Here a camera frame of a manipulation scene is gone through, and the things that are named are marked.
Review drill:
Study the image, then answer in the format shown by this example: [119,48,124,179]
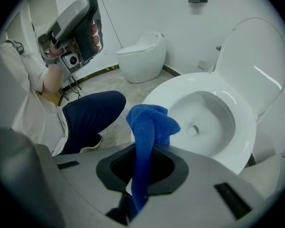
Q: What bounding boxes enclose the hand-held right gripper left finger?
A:
[35,141,137,228]

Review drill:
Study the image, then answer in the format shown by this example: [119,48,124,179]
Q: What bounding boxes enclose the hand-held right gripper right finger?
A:
[132,145,267,228]

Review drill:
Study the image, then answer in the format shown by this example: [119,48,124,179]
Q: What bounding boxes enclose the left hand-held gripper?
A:
[37,0,105,82]

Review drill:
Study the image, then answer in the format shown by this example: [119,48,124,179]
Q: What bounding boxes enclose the blue microfibre cloth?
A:
[125,104,182,213]

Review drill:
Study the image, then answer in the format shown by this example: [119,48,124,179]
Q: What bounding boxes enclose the white toilet with lid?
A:
[131,72,258,175]

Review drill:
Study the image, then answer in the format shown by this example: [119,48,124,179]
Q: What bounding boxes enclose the person's left forearm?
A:
[42,43,68,94]

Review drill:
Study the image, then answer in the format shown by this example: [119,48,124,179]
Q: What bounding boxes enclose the white ceramic toilet bowl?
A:
[167,90,285,197]

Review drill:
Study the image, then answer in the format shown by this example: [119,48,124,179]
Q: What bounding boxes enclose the egg-shaped white toilet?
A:
[115,31,167,84]

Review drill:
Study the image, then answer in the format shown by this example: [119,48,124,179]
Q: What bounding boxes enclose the white toilet lid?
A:
[211,17,285,118]

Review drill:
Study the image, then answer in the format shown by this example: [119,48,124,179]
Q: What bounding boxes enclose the person's left hand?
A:
[91,23,102,51]

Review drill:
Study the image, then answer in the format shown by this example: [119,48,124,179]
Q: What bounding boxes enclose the person's dark trousers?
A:
[61,90,127,155]

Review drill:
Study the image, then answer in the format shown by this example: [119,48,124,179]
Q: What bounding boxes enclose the black tripod stand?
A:
[59,76,83,102]

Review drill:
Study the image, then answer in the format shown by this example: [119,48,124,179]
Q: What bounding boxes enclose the thin grey wall cable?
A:
[96,0,123,48]

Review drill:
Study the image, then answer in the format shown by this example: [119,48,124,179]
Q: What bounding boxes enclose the small silver gripper camera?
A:
[61,52,82,70]

